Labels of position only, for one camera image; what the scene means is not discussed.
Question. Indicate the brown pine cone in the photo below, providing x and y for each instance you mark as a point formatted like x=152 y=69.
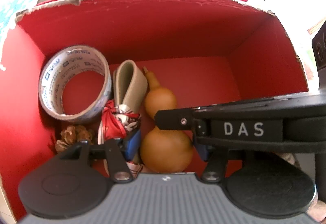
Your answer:
x=73 y=134

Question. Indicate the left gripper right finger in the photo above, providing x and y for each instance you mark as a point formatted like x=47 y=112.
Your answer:
x=216 y=158

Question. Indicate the right hand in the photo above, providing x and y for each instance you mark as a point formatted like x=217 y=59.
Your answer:
x=306 y=162

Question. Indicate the large red cardboard box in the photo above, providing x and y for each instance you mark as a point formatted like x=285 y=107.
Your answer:
x=205 y=51

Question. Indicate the printed packing tape roll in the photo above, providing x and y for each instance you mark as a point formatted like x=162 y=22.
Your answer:
x=75 y=84

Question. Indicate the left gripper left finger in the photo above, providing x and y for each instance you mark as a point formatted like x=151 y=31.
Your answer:
x=116 y=152

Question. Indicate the brown calabash gourd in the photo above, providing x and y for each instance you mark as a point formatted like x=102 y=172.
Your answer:
x=166 y=148

